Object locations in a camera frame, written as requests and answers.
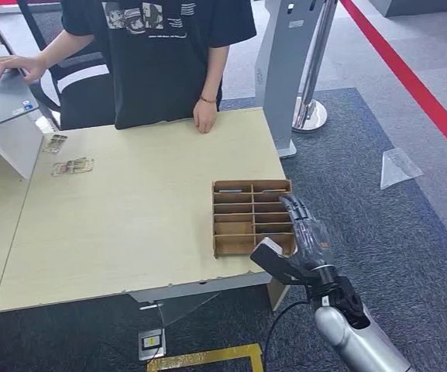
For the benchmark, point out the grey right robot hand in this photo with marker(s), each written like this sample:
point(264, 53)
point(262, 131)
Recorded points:
point(309, 241)

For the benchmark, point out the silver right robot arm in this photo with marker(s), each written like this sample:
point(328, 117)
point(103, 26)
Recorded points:
point(353, 328)

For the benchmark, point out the wooden card organizer box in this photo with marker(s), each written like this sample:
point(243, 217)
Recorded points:
point(246, 218)

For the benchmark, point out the grey card in organizer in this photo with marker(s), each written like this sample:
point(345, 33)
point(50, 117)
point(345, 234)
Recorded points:
point(230, 191)

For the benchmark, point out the person's left hand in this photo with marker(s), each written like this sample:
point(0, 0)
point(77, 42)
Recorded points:
point(204, 116)

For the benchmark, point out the person's hand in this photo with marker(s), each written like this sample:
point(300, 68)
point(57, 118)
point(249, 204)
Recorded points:
point(204, 116)
point(12, 65)

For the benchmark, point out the person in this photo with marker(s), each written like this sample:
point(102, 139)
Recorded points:
point(157, 56)

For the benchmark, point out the long clear card sleeve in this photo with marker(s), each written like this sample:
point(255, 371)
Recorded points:
point(72, 166)

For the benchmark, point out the small clear card sleeve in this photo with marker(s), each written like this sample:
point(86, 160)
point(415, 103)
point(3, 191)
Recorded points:
point(55, 143)

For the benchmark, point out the person's right hand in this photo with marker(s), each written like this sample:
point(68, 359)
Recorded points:
point(12, 65)

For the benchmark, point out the clear plastic sheet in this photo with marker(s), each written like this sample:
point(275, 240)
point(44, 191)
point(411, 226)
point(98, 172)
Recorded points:
point(398, 167)

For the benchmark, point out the grey kiosk stand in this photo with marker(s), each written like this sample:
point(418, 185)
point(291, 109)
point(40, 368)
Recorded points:
point(282, 72)

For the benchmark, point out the yellow floor tape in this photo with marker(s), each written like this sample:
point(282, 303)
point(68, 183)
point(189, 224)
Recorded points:
point(207, 358)

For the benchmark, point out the red barrier belt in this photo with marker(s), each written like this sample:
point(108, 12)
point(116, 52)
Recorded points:
point(413, 82)

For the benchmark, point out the floor power socket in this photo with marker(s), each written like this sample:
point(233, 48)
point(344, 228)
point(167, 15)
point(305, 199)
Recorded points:
point(151, 343)

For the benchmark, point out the black office chair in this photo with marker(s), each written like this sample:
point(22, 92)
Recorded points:
point(77, 87)

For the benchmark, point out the white laptop riser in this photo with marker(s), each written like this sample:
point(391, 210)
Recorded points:
point(12, 149)

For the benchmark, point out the chrome stanchion post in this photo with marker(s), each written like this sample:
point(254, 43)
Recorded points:
point(311, 97)

